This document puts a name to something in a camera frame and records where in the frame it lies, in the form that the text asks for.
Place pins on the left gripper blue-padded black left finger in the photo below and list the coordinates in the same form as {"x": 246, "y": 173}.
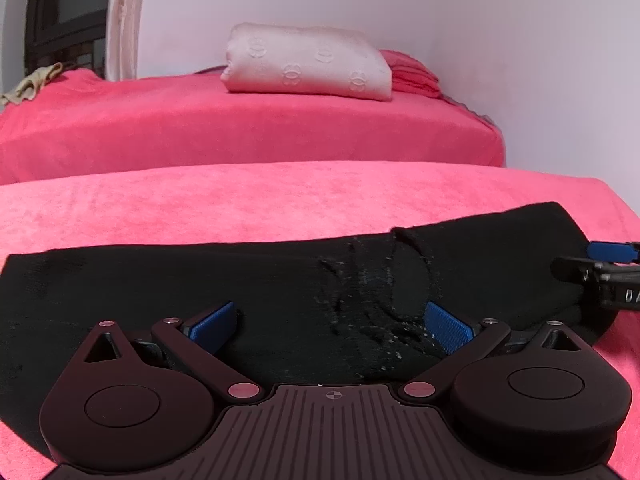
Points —
{"x": 110, "y": 411}

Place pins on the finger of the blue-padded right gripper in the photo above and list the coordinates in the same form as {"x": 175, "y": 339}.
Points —
{"x": 614, "y": 252}

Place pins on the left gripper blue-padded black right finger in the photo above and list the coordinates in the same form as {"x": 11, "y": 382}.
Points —
{"x": 551, "y": 390}

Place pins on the black pants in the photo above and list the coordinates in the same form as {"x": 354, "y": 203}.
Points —
{"x": 346, "y": 310}

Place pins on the folded pink blanket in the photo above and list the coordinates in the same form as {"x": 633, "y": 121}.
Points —
{"x": 411, "y": 76}

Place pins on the far bed with pink cover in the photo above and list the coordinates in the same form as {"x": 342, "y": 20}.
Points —
{"x": 83, "y": 124}

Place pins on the beige cloth on far bed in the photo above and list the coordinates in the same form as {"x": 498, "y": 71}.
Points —
{"x": 28, "y": 88}

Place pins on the pale pink curtain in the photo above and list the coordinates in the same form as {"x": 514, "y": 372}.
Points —
{"x": 122, "y": 36}

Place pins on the cream embossed pillow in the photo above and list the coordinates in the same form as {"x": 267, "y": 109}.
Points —
{"x": 305, "y": 60}

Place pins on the dark window frame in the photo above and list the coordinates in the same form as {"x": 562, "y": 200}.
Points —
{"x": 71, "y": 32}

